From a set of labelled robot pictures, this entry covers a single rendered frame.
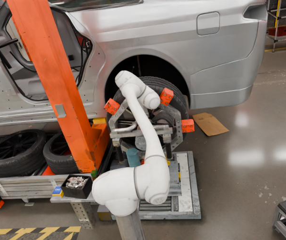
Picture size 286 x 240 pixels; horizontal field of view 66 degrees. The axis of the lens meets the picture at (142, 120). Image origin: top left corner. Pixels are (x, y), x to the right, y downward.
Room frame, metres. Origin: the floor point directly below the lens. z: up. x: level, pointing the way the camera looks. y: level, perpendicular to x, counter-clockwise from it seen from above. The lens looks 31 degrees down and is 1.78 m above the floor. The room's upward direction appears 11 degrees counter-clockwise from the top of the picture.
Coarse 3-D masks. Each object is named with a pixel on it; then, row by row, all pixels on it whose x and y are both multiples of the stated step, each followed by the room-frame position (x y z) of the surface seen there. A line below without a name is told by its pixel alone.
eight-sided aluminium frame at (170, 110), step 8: (160, 104) 1.36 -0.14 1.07; (168, 104) 1.39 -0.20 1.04; (120, 112) 1.42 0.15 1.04; (168, 112) 1.35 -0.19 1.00; (176, 112) 1.34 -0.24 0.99; (112, 120) 1.43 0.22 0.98; (176, 120) 1.34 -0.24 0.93; (112, 128) 1.44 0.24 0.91; (176, 128) 1.34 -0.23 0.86; (176, 136) 1.40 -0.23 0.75; (128, 144) 1.48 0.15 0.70; (176, 144) 1.34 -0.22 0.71; (144, 152) 1.44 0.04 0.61
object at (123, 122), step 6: (126, 108) 1.52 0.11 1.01; (132, 114) 1.51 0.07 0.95; (150, 114) 1.48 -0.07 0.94; (168, 114) 1.45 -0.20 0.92; (120, 120) 1.53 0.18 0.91; (126, 120) 1.53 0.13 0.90; (132, 120) 1.52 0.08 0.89; (174, 120) 1.63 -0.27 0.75; (120, 126) 1.58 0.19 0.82; (126, 126) 1.67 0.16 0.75; (168, 126) 1.46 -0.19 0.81; (174, 126) 1.45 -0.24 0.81; (174, 132) 1.46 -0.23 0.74; (126, 138) 1.54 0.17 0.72; (132, 138) 1.58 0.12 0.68; (162, 138) 1.56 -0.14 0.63; (132, 144) 1.51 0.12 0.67; (162, 144) 1.47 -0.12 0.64
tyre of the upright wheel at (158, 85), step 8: (144, 80) 1.59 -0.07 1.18; (152, 80) 1.58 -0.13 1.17; (160, 80) 1.60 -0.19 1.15; (152, 88) 1.46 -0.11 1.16; (160, 88) 1.46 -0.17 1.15; (168, 88) 1.51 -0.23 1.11; (176, 88) 1.60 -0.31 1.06; (120, 96) 1.50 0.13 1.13; (176, 96) 1.45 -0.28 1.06; (120, 104) 1.50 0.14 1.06; (176, 104) 1.42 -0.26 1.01; (184, 104) 1.47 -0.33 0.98; (184, 112) 1.41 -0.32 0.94; (184, 136) 1.41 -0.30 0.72
